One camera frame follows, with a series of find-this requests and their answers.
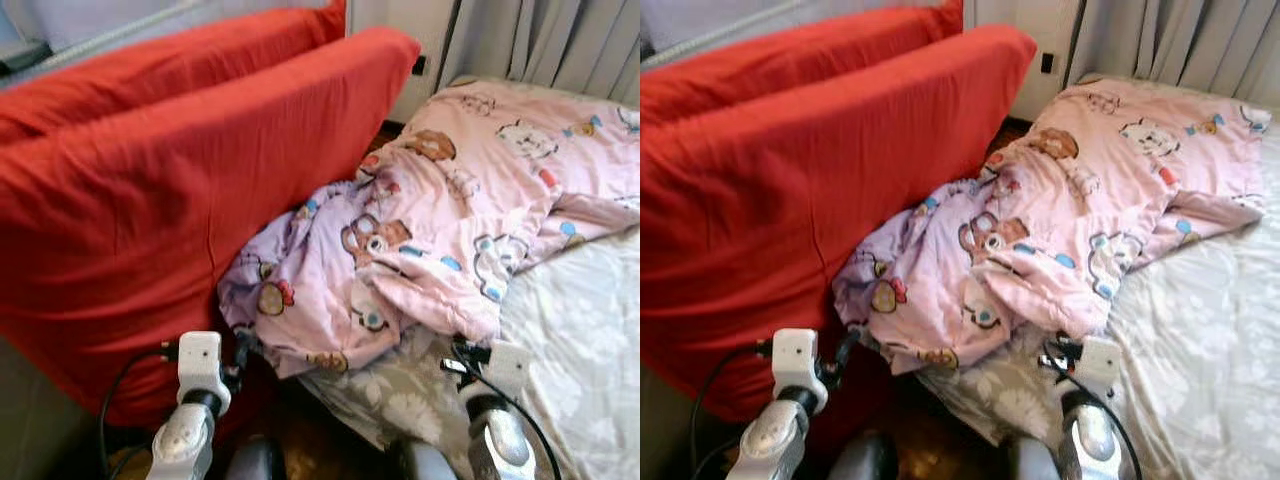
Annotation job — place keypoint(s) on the pink cartoon print blanket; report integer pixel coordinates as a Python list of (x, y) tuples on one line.
[(450, 200), (1060, 200)]

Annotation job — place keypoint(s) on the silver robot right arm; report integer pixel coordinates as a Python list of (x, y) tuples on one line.
[(500, 445), (1090, 445)]

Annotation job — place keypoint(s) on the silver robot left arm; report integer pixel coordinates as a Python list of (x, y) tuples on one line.
[(772, 445), (182, 445)]

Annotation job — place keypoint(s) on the silver robot right leg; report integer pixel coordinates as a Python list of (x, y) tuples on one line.
[(1032, 462), (425, 465)]

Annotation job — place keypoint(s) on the beige floral bed sheet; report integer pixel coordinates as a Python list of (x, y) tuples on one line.
[(1200, 330), (580, 320)]

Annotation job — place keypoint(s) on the grey pleated curtain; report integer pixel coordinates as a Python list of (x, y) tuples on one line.
[(540, 40), (1170, 40)]

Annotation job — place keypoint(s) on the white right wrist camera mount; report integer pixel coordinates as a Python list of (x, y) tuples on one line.
[(1100, 362), (510, 368)]

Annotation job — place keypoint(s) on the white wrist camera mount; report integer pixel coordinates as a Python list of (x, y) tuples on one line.
[(198, 360), (1100, 362), (510, 368), (795, 358)]

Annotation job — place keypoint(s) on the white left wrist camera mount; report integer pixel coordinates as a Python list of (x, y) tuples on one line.
[(795, 358), (198, 360)]

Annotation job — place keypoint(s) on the wall power socket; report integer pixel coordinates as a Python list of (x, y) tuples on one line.
[(1047, 63), (419, 65)]

